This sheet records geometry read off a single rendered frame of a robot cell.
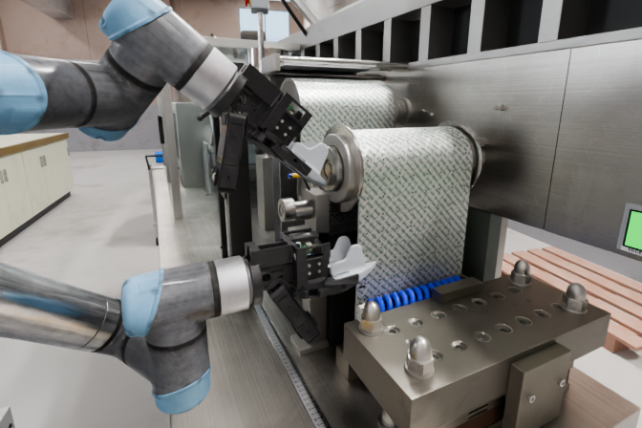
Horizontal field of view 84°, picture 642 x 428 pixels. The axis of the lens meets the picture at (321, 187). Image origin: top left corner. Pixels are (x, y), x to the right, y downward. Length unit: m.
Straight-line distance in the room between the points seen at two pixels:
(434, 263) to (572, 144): 0.30
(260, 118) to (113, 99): 0.18
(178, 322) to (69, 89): 0.29
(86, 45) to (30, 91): 11.73
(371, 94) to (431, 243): 0.37
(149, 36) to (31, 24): 12.09
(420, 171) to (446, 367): 0.29
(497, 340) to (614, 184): 0.28
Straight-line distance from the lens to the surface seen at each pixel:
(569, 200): 0.70
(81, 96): 0.47
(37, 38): 12.48
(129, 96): 0.51
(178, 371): 0.53
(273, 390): 0.67
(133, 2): 0.49
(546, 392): 0.64
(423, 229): 0.65
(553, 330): 0.66
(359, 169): 0.54
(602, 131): 0.67
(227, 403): 0.66
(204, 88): 0.49
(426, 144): 0.63
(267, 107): 0.52
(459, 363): 0.54
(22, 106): 0.43
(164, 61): 0.49
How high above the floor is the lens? 1.36
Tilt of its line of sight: 13 degrees down
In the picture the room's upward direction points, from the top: straight up
